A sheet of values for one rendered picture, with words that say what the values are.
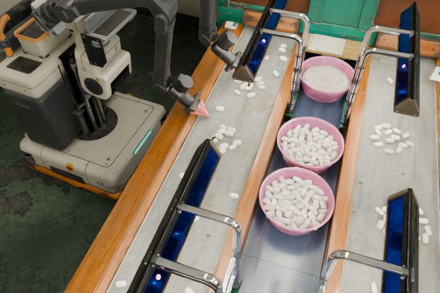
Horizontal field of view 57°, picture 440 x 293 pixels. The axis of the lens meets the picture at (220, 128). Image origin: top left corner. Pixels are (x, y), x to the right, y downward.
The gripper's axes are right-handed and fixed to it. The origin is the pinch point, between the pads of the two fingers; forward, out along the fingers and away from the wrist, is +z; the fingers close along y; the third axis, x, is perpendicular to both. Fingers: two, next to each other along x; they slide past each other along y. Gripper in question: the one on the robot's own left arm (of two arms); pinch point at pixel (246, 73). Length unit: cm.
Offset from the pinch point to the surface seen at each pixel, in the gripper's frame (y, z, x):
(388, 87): 18, 53, -36
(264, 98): -5.6, 12.8, -1.2
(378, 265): -91, 21, -60
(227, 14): 47, -17, 17
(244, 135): -30.2, 10.6, 0.4
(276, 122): -21.2, 17.7, -8.9
